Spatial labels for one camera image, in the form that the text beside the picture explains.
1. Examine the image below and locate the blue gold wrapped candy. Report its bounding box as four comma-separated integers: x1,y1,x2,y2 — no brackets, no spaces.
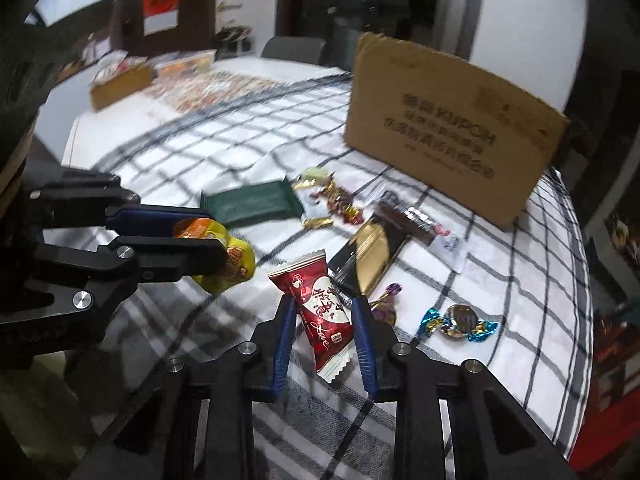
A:
415,304,501,343

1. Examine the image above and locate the red gold wrapped candy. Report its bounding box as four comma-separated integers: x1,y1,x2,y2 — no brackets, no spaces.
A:
320,176,353,203
327,194,366,226

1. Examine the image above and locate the brown fruit stick packet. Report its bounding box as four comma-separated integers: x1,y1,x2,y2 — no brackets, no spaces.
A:
370,189,468,273

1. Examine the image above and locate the red candy packet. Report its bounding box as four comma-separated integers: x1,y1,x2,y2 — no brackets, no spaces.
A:
267,252,353,383

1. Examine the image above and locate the large cardboard box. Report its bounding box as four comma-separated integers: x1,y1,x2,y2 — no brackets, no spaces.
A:
342,31,571,233

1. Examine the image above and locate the dark green snack packet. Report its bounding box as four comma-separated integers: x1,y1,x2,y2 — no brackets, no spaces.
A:
199,177,307,227

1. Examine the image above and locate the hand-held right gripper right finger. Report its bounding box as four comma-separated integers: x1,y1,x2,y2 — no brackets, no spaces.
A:
351,296,581,480

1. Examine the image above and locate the dark wooden door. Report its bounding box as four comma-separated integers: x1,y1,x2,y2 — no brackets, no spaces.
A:
112,0,219,57

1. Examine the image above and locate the black and gold snack packet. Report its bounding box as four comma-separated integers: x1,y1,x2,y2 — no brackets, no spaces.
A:
327,210,416,296

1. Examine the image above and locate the clear plastic basket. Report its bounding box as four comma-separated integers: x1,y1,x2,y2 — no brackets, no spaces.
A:
154,50,217,78

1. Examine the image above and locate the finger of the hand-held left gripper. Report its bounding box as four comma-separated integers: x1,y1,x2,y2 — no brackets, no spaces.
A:
39,236,229,330
30,167,217,237

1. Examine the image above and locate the shoe rack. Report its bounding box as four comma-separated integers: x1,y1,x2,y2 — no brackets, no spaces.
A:
215,25,256,57

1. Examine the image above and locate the grey dining chair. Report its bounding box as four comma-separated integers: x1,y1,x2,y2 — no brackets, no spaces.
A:
260,36,326,66

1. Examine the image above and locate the red cloth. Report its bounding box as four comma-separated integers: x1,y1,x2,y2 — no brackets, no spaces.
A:
570,310,640,473

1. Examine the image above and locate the purple wrapped candy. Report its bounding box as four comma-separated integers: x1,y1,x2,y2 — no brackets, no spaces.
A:
369,282,403,326

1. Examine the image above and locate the yellow orange snack packet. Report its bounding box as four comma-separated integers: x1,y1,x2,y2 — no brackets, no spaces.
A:
172,216,257,295

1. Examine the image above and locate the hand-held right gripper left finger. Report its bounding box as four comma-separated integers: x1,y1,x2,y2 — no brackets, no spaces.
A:
67,295,301,480

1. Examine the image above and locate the patterned placemat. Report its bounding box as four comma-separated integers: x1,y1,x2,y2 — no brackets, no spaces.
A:
147,69,281,113

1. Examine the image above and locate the red print wall poster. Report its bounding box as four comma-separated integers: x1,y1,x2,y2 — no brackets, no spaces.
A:
142,0,182,36

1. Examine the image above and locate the small cardboard box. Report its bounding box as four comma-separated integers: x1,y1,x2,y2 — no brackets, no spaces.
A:
89,57,153,111

